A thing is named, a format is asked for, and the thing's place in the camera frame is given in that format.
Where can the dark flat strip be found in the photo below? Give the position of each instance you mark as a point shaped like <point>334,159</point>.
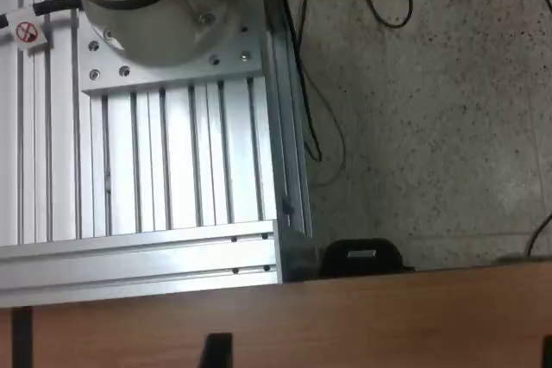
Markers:
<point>21,338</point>

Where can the white warning label tag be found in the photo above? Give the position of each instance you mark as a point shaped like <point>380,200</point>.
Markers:
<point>28,32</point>

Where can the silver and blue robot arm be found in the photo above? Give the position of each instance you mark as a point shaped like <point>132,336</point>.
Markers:
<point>151,19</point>

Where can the black power adapter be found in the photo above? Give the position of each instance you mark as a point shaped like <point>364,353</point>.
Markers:
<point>366,260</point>

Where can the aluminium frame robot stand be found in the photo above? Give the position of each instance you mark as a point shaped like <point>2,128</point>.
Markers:
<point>172,148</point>

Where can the aluminium base plate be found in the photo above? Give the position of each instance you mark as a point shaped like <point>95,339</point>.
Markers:
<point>172,77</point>

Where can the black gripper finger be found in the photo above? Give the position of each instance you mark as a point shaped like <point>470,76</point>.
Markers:
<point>217,353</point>
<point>548,353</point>

